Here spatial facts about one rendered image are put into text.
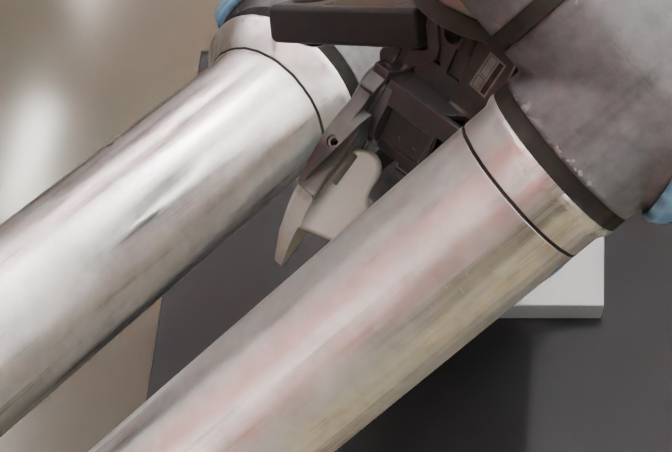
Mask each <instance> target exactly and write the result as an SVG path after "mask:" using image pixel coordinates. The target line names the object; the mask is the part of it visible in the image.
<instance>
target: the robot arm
mask: <svg viewBox="0 0 672 452"><path fill-rule="evenodd" d="M215 20H216V23H217V25H218V30H217V32H216V33H215V35H214V37H213V38H212V41H211V44H210V47H209V54H208V68H206V69H205V70H204V71H202V72H201V73H200V74H198V75H197V76H196V77H194V78H193V79H192V80H191V81H189V82H188V83H187V84H185V85H184V86H183V87H181V88H180V89H179V90H177V91H176V92H175V93H173V94H172V95H171V96H169V97H168V98H167V99H165V100H164V101H163V102H161V103H160V104H159V105H158V106H156V107H155V108H154V109H152V110H151V111H150V112H148V113H147V114H146V115H144V116H143V117H142V118H140V119H139V120H138V121H136V122H135V123H134V124H132V125H131V126H130V127H129V128H127V129H126V130H125V131H123V132H122V133H121V134H119V135H118V136H117V137H115V138H114V139H112V140H111V141H110V142H109V143H107V144H106V145H105V146H103V147H102V148H101V149H99V150H98V151H97V152H95V153H94V154H93V155H91V156H90V157H89V158H87V159H86V160H85V161H84V162H82V163H81V164H80V165H78V166H77V167H76V168H74V169H73V170H72V171H70V172H69V173H68V174H67V175H65V176H64V177H63V178H61V179H60V180H59V181H57V182H56V183H55V184H53V185H52V186H51V187H49V188H48V189H47V190H45V191H44V192H43V193H41V194H40V195H39V196H37V197H36V198H35V199H34V200H32V201H31V202H30V203H28V204H27V205H26V206H24V207H23V208H22V209H20V210H19V211H18V212H16V213H15V214H14V215H12V216H11V217H10V218H8V219H7V220H6V221H5V222H3V223H2V224H1V225H0V438H1V437H2V436H3V435H4V434H5V433H6V432H7V431H9V430H10V429H11V428H12V427H13V426H14V425H15V424H17V423H18V422H19V421H20V420H21V419H22V418H23V417H24V416H26V415H27V414H28V413H29V412H30V411H31V410H32V409H34V408H35V407H36V406H37V405H38V404H39V403H40V402H42V401H43V400H44V399H45V398H46V397H47V396H48V395H50V394H51V393H52V392H53V391H54V390H55V389H56V388H58V387H59V386H60V385H61V384H62V383H63V382H64V381H66V380H67V379H68V378H69V377H70V376H71V375H72V374H74V373H75V372H76V371H77V370H78V369H79V368H80V367H82V366H83V365H84V364H85V363H86V362H87V361H88V360H90V359H91V358H92V357H93V356H94V355H95V354H96V353H98V352H99V351H100V350H101V349H102V348H103V347H104V346H106V345H107V344H108V343H109V342H110V341H111V340H112V339H114V338H115V337H116V336H117V335H118V334H119V333H120V332H122V331H123V330H124V329H125V328H126V327H127V326H128V325H130V324H131V323H132V322H133V321H134V320H135V319H136V318H138V317H139V316H140V315H141V314H142V313H143V312H144V311H146V310H147V309H148V308H149V307H150V306H151V305H152V304H154V303H155V302H156V301H157V300H158V299H159V298H160V297H161V296H163V295H164V294H165V293H166V292H167V291H168V290H169V289H171V288H172V287H173V286H174V285H175V284H176V283H177V282H179V281H180V280H181V279H182V278H183V277H184V276H185V275H187V274H188V273H189V272H190V271H191V270H192V269H193V268H195V267H196V266H197V265H198V264H199V263H200V262H201V261H203V260H204V259H205V258H206V257H207V256H208V255H209V254H211V253H212V252H213V251H214V250H215V249H216V248H217V247H219V246H220V245H221V244H222V243H223V242H224V241H225V240H227V239H228V238H229V237H230V236H231V235H232V234H233V233H235V232H236V231H237V230H238V229H239V228H240V227H241V226H243V225H244V224H245V223H246V222H247V221H248V220H249V219H251V218H252V217H253V216H254V215H255V214H256V213H257V212H259V211H260V210H261V209H262V208H263V207H264V206H265V205H267V204H268V203H269V202H270V201H271V200H272V199H273V198H275V197H276V196H277V195H278V194H279V193H280V192H281V191H283V190H284V189H285V188H286V187H287V186H288V185H289V184H290V183H292V182H293V181H294V180H295V179H296V178H297V177H299V178H298V185H297V186H296V188H295V190H294V192H293V194H292V196H291V199H290V201H289V203H288V206H287V209H286V212H285V215H284V217H283V220H282V223H281V226H280V229H279V235H278V240H277V246H276V252H275V261H276V262H277V263H278V264H279V265H281V266H283V267H284V265H285V264H286V263H287V261H288V260H289V259H290V257H291V256H292V255H293V253H294V252H295V251H296V249H297V248H298V247H299V245H300V244H301V243H302V241H303V240H304V239H303V238H304V237H305V235H306V233H307V231H308V232H310V233H312V234H315V235H317V236H320V237H322V238H324V239H327V240H329V241H330V242H329V243H328V244H327V245H325V246H324V247H323V248H322V249H321V250H320V251H318V252H317V253H316V254H315V255H314V256H313V257H312V258H310V259H309V260H308V261H307V262H306V263H305V264H303V265H302V266H301V267H300V268H299V269H298V270H297V271H295V272H294V273H293V274H292V275H291V276H290V277H289V278H287V279H286V280H285V281H284V282H283V283H282V284H280V285H279V286H278V287H277V288H276V289H275V290H274V291H272V292H271V293H270V294H269V295H268V296H267V297H265V298H264V299H263V300H262V301H261V302H260V303H259V304H257V305H256V306H255V307H254V308H253V309H252V310H250V311H249V312H248V313H247V314H246V315H245V316H244V317H242V318H241V319H240V320H239V321H238V322H237V323H236V324H234V325H233V326H232V327H231V328H230V329H229V330H227V331H226V332H225V333H224V334H223V335H222V336H221V337H219V338H218V339H217V340H216V341H215V342H214V343H212V344H211V345H210V346H209V347H208V348H207V349H206V350H204V351H203V352H202V353H201V354H200V355H199V356H197V357H196V358H195V359H194V360H193V361H192V362H191V363H189V364H188V365H187V366H186V367H185V368H184V369H183V370H181V371H180V372H179V373H178V374H177V375H176V376H174V377H173V378H172V379H171V380H170V381H169V382H168V383H166V384H165V385H164V386H163V387H162V388H161V389H159V390H158V391H157V392H156V393H155V394H154V395H153V396H151V397H150V398H149V399H148V400H147V401H146V402H144V403H143V404H142V405H141V406H140V407H139V408H138V409H136V410H135V411H134V412H133V413H132V414H131V415H130V416H128V417H127V418H126V419H125V420H124V421H123V422H121V423H120V424H119V425H118V426H117V427H116V428H115V429H113V430H112V431H111V432H110V433H109V434H108V435H106V436H105V437H104V438H103V439H102V440H101V441H100V442H98V443H97V444H96V445H95V446H94V447H93V448H91V449H90V450H89V451H88V452H335V451H336V450H337V449H338V448H340V447H341V446H342V445H343V444H344V443H346V442H347V441H348V440H349V439H351V438H352V437H353V436H354V435H356V434H357V433H358V432H359V431H360V430H362V429H363V428H364V427H365V426H367V425H368V424H369V423H370V422H371V421H373V420H374V419H375V418H376V417H378V416H379V415H380V414H381V413H383V412H384V411H385V410H386V409H387V408H389V407H390V406H391V405H392V404H394V403H395V402H396V401H397V400H399V399H400V398H401V397H402V396H403V395H405V394H406V393H407V392H408V391H410V390H411V389H412V388H413V387H415V386H416V385H417V384H418V383H419V382H421V381H422V380H423V379H424V378H426V377H427V376H428V375H429V374H430V373H432V372H433V371H434V370H435V369H437V368H438V367H439V366H440V365H442V364H443V363H444V362H445V361H446V360H448V359H449V358H450V357H451V356H453V355H454V354H455V353H456V352H458V351H459V350H460V349H461V348H462V347H464V346H465V345H466V344H467V343H469V342H470V341H471V340H472V339H474V338H475V337H476V336H477V335H478V334H480V333H481V332H482V331H483V330H485V329H486V328H487V327H488V326H489V325H491V324H492V323H493V322H494V321H496V320H497V319H498V318H499V317H501V316H502V315H503V314H504V313H505V312H507V311H508V310H509V309H510V308H512V307H513V306H514V305H515V304H517V303H518V302H519V301H520V300H521V299H523V298H524V297H525V296H526V295H528V294H529V293H530V292H531V291H533V290H534V289H535V288H536V287H537V286H539V285H540V284H541V283H542V282H544V281H545V280H547V279H549V278H550V277H552V276H553V275H554V274H556V273H557V272H558V271H559V270H560V269H561V268H562V267H564V265H565V264H566V263H567V262H568V261H569V260H571V259H572V258H573V257H574V256H576V255H577V254H578V253H579V252H580V251H582V250H583V249H584V248H585V247H587V246H588V245H589V244H590V243H592V242H593V241H594V240H595V239H596V238H600V237H604V236H607V235H609V234H610V233H611V232H612V231H614V230H615V229H616V228H617V227H618V226H620V225H621V224H622V223H623V222H625V221H626V220H628V219H629V218H630V217H631V216H633V215H634V214H635V213H636V212H638V211H639V210H642V216H643V217H644V219H645V220H647V221H649V222H654V223H657V224H665V223H669V222H671V221H672V0H221V2H220V3H219V5H218V6H217V9H216V11H215ZM368 197H369V198H370V199H371V201H372V202H373V205H371V206H370V207H369V204H368Z"/></svg>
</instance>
